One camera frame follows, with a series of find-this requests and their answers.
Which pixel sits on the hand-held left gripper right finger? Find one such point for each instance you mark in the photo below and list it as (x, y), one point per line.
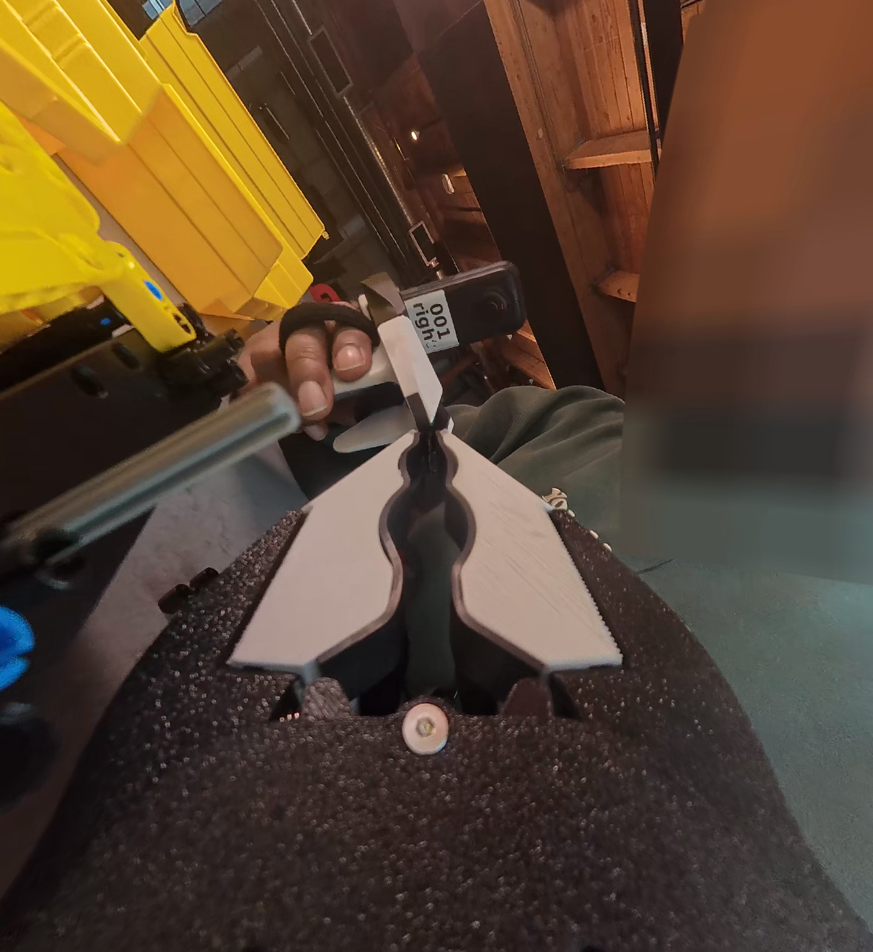
(533, 587)

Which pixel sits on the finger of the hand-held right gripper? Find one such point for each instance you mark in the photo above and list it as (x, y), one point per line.
(407, 357)

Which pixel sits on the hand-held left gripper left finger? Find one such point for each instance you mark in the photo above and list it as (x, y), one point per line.
(325, 587)

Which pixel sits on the yellow lego robot model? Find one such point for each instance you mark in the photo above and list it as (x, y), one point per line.
(150, 294)

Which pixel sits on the person's right hand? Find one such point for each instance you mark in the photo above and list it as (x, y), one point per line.
(306, 372)

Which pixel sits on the person in green sweatshirt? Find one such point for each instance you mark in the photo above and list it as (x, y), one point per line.
(779, 669)

